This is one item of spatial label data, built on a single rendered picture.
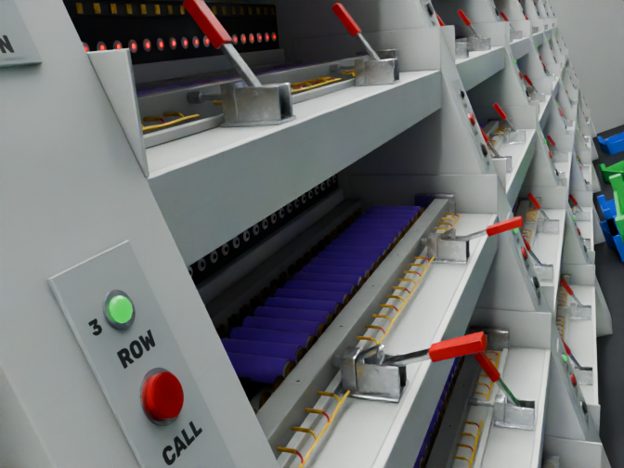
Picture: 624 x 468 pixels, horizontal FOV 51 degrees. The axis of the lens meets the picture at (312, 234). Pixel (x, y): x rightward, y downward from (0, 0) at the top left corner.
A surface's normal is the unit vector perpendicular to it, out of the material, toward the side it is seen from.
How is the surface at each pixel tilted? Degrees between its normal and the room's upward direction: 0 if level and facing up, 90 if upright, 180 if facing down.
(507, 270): 90
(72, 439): 90
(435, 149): 90
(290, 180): 110
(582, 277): 90
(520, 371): 20
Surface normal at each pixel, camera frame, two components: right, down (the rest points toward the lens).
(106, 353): 0.84, -0.30
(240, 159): 0.93, 0.03
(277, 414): -0.08, -0.96
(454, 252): -0.37, 0.29
